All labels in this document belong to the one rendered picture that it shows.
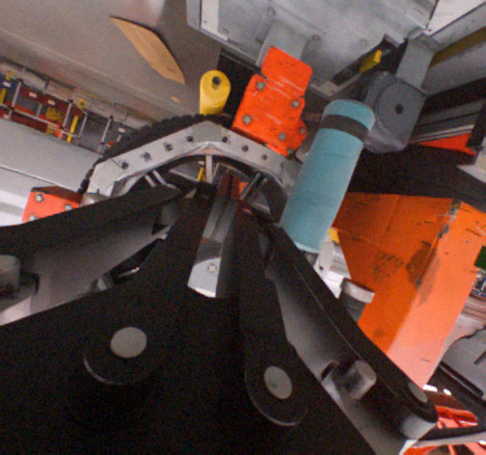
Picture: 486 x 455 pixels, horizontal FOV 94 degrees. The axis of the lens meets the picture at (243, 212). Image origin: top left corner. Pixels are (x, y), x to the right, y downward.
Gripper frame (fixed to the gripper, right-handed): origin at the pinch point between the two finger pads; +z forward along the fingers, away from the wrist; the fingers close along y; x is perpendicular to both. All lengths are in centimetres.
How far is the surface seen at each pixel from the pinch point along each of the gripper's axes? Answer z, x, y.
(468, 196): 58, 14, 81
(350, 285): 9.0, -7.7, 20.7
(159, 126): 38.3, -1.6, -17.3
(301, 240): 17.8, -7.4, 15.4
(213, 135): 31.3, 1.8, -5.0
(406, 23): 52, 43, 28
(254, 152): 32.3, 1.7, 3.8
